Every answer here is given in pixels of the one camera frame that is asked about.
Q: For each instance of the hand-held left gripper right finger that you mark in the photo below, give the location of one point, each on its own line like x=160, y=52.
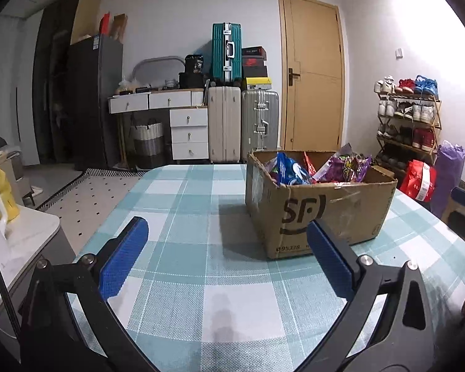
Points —
x=329, y=259

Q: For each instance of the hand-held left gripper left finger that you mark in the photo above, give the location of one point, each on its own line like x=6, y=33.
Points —
x=124, y=257

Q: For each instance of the brown cardboard box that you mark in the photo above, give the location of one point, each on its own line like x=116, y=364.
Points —
x=314, y=209

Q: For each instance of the purple candy packet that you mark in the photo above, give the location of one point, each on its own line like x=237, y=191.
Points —
x=345, y=168

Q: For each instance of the blue cookie packet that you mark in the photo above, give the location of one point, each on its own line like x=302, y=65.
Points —
x=288, y=170

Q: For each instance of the purple bag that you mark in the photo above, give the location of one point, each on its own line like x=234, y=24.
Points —
x=449, y=174

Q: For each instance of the red shopping bag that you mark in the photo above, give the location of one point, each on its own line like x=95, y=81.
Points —
x=418, y=180

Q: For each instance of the patterned floor rug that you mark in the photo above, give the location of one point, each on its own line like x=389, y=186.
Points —
x=100, y=186

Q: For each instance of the white side cabinet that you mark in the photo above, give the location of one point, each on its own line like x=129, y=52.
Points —
x=27, y=236

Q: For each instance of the shoe rack with shoes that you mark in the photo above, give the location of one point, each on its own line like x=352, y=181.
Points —
x=407, y=112

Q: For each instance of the woven laundry basket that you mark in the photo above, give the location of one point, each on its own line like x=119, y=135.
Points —
x=148, y=145

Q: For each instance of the wooden shoe rack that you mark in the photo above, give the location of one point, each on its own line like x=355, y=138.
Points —
x=409, y=95

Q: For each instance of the white desk with drawers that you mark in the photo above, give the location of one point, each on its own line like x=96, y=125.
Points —
x=188, y=133

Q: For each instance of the grey small appliance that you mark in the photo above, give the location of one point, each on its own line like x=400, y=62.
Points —
x=15, y=162

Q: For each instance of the silver suitcase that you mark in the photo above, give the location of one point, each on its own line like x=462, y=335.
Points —
x=259, y=124

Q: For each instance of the dark refrigerator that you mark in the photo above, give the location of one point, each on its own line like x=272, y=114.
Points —
x=95, y=104

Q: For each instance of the beige suitcase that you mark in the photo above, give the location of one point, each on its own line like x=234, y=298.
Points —
x=224, y=124

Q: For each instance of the crumpled white bag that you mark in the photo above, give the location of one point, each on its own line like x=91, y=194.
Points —
x=124, y=86

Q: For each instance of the wooden door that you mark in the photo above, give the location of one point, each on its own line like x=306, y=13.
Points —
x=314, y=85

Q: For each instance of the dark wooden wardrobe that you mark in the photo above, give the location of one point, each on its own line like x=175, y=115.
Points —
x=50, y=85

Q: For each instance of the black storage bag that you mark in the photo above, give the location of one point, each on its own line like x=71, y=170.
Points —
x=192, y=80

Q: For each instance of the grey arched mirror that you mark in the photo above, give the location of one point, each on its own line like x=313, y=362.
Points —
x=155, y=68

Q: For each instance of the plain black shoe box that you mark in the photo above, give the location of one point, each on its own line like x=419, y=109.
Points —
x=254, y=72

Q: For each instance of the black round tub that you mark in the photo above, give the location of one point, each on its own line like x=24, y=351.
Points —
x=194, y=64

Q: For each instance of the red logo shoe box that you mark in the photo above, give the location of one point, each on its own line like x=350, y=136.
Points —
x=253, y=62

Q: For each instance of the teal suitcase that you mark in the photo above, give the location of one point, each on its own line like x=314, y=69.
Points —
x=221, y=52

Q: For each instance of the brown paper bag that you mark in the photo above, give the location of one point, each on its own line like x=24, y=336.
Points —
x=119, y=29

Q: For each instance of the red gift bag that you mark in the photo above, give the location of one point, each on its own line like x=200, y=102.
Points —
x=105, y=25

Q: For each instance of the large brown cardboard sheet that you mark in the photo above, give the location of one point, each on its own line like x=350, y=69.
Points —
x=86, y=13

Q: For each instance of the white light switch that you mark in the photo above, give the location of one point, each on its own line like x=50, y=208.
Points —
x=400, y=52

